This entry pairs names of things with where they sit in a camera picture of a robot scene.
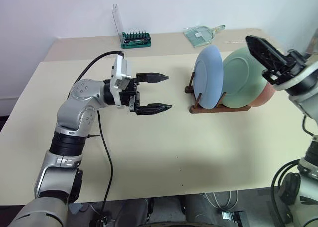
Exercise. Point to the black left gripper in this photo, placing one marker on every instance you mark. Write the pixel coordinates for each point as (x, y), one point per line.
(126, 95)

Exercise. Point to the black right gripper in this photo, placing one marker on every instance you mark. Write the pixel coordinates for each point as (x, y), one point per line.
(285, 69)

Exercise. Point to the green plate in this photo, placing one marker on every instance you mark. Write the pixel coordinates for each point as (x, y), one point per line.
(238, 75)

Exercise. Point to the pink plate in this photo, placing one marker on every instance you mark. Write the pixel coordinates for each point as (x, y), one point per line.
(264, 95)

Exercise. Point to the blue plate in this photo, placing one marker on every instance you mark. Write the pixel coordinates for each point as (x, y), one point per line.
(207, 78)

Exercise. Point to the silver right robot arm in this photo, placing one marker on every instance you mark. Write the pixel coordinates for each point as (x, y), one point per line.
(310, 107)

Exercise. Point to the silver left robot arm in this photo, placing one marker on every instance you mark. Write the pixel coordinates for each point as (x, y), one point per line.
(82, 93)

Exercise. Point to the wooden dish rack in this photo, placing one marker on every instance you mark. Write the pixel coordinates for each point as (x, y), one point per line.
(231, 109)

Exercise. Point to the thin clear plastic rod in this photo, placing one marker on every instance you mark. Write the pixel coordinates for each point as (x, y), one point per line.
(236, 41)

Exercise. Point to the green screwdriver bit set case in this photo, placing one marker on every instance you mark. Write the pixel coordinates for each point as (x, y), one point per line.
(136, 39)

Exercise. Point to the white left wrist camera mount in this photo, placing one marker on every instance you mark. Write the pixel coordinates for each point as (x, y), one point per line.
(119, 70)

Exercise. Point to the metal bracket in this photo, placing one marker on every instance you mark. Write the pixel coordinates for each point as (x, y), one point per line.
(233, 215)

